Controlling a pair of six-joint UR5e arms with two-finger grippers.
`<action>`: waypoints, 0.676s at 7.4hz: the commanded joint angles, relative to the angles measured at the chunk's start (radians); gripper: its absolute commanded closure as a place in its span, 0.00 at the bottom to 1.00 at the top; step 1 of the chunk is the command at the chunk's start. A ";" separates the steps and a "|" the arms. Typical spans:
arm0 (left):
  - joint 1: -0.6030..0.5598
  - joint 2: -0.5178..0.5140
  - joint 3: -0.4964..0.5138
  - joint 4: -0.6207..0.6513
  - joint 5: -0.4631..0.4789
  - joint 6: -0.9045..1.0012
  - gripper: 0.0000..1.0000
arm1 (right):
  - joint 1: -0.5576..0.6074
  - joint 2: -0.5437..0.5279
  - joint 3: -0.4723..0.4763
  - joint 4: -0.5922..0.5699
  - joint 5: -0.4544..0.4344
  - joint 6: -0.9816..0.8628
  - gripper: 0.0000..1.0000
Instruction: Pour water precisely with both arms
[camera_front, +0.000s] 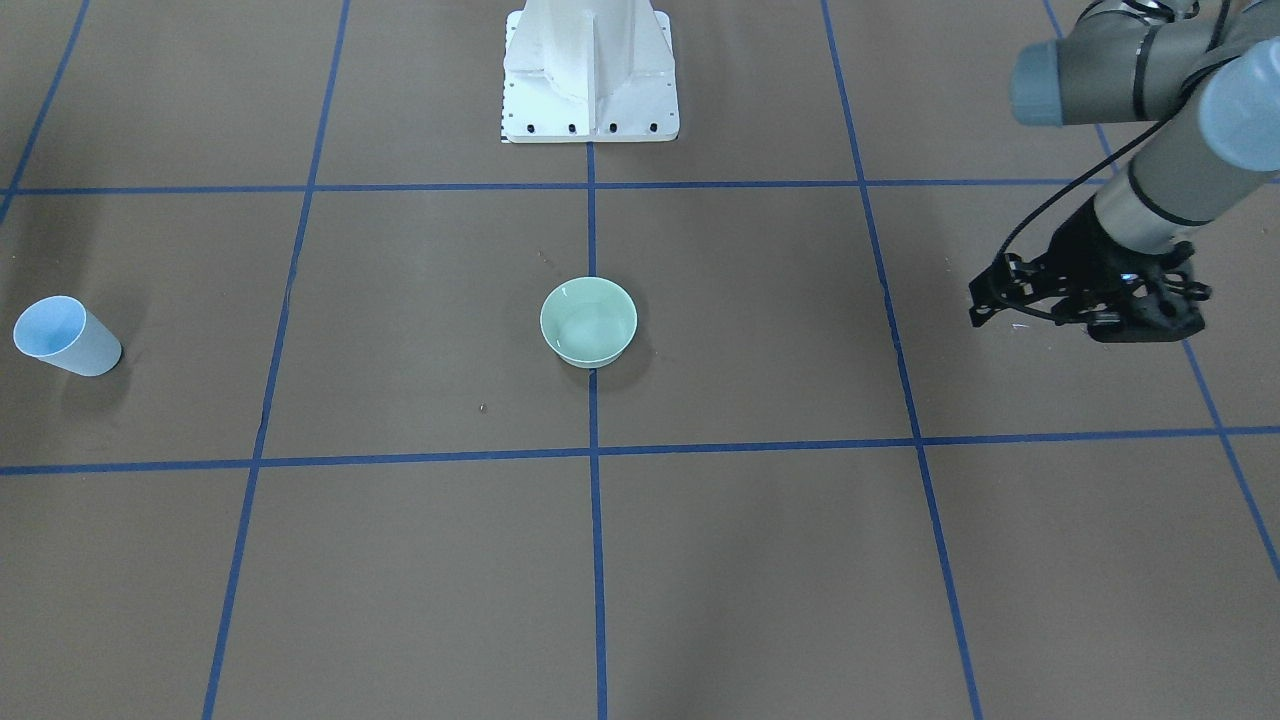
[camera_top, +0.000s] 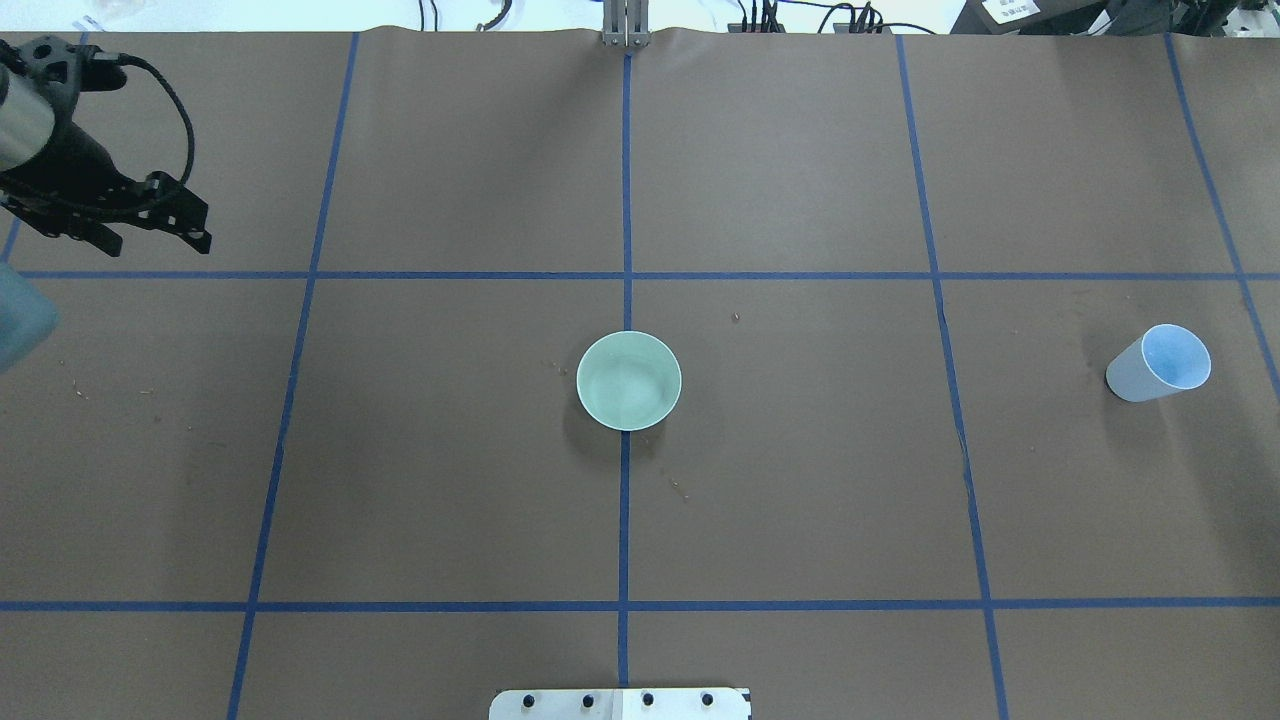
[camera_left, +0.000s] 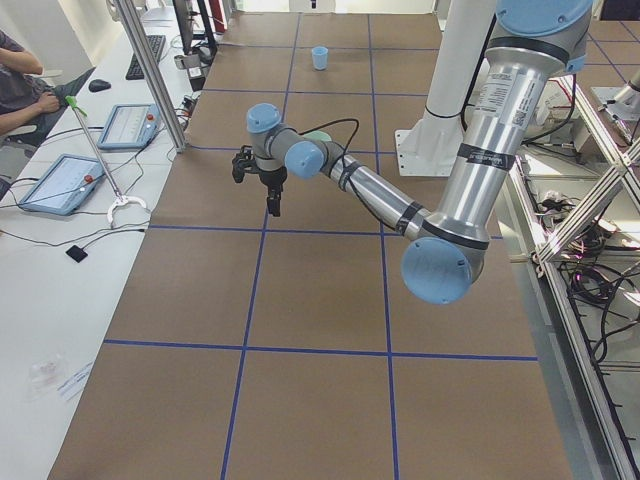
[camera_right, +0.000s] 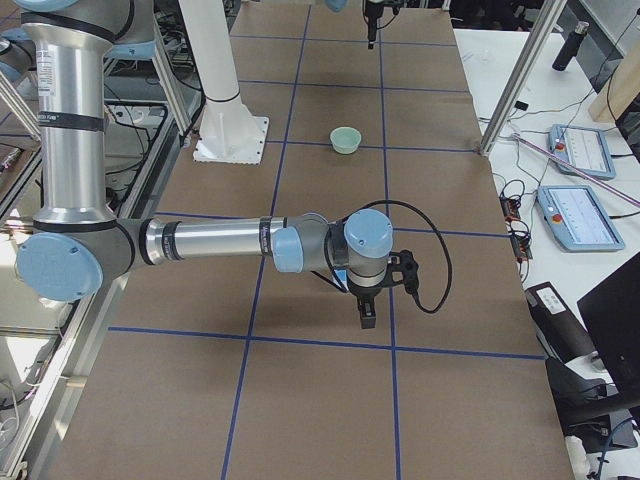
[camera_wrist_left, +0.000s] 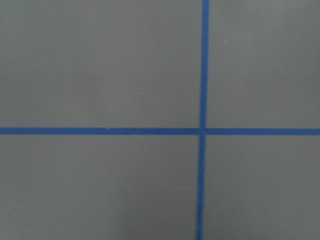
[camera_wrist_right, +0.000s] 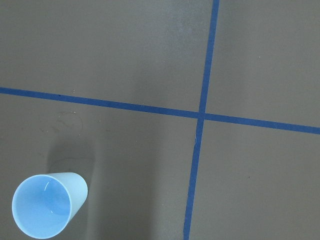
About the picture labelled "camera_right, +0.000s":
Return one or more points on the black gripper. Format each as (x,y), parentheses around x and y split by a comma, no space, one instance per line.
(363,291)
(371,22)

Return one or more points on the light blue plastic cup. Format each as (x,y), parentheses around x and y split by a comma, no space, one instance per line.
(340,277)

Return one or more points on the light green ceramic bowl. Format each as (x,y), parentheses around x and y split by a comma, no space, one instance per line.
(345,140)

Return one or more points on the black water bottle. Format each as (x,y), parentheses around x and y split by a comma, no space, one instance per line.
(571,46)

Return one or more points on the long metal grabber stick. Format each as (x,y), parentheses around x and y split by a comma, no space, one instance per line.
(559,161)

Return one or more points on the near blue teach pendant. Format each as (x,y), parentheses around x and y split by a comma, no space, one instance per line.
(577,220)

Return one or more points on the blue teach pendant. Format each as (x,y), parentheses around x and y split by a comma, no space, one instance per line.
(583,148)
(577,220)

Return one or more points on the far blue teach pendant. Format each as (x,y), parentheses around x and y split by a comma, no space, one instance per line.
(583,148)

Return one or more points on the black computer monitor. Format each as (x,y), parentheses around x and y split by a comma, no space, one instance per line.
(610,312)

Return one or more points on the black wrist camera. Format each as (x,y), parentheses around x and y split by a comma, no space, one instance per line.
(404,271)

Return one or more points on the white camera pole base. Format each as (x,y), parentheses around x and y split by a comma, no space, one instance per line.
(229,132)

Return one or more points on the aluminium frame post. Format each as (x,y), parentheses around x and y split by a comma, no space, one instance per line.
(543,26)

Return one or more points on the aluminium side rack frame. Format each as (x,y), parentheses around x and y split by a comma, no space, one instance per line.
(80,251)

